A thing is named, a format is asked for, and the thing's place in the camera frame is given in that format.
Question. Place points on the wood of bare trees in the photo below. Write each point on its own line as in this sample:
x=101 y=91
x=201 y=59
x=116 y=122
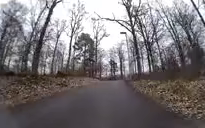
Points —
x=73 y=50

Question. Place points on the leaf-strewn brown ground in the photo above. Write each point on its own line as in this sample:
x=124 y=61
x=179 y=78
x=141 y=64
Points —
x=30 y=88
x=183 y=95

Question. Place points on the dark grey asphalt path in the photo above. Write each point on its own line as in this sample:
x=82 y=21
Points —
x=100 y=106

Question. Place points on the pale lamp post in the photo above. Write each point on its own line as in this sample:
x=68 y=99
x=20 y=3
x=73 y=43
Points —
x=127 y=55

